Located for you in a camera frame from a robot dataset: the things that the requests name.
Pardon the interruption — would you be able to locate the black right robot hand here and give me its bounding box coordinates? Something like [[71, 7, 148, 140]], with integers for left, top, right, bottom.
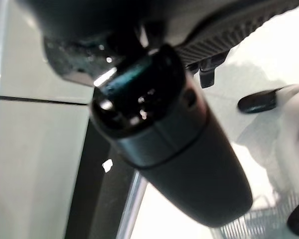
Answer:
[[29, 0, 299, 229]]

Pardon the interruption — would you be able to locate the small white paper scrap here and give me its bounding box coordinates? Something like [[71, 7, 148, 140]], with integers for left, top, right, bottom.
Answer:
[[101, 158, 114, 173]]

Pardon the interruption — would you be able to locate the black right robot foot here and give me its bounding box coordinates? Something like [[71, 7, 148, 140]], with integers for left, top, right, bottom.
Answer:
[[237, 89, 284, 115]]

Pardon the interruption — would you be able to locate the glossy black plinth board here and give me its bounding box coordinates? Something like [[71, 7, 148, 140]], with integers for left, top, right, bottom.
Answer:
[[64, 117, 148, 239]]

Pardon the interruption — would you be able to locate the silver right robot leg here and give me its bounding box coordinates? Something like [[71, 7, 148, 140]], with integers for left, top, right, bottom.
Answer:
[[274, 82, 299, 155]]

